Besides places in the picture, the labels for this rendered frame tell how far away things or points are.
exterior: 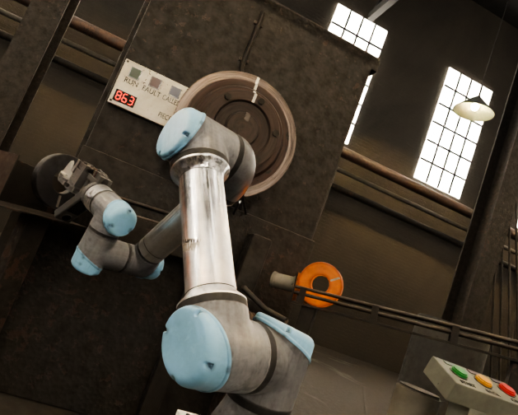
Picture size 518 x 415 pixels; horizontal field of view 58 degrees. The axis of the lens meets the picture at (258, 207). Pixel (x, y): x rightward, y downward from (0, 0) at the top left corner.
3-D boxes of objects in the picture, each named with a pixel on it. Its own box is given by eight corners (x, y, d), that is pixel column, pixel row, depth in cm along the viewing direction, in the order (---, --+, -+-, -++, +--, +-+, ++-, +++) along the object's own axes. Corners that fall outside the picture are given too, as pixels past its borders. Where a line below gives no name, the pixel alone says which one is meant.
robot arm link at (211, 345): (283, 384, 71) (241, 123, 100) (211, 377, 61) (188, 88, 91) (229, 403, 77) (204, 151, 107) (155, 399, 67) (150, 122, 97)
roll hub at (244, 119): (188, 151, 163) (217, 80, 167) (259, 182, 170) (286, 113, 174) (190, 147, 157) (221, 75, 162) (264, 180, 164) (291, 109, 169)
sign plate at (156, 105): (107, 102, 174) (126, 59, 177) (172, 131, 180) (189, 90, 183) (107, 100, 172) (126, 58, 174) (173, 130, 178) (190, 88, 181)
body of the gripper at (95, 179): (100, 169, 128) (119, 185, 120) (83, 195, 128) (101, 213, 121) (77, 157, 123) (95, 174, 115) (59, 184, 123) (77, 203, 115)
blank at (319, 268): (306, 313, 164) (305, 312, 160) (294, 270, 169) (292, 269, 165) (349, 300, 161) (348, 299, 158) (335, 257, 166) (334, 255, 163)
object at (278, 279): (272, 287, 170) (276, 272, 172) (296, 294, 168) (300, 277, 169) (268, 286, 165) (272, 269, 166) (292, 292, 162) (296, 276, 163)
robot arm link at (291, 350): (307, 413, 80) (333, 338, 82) (254, 412, 71) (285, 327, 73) (261, 382, 89) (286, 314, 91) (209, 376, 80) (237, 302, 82)
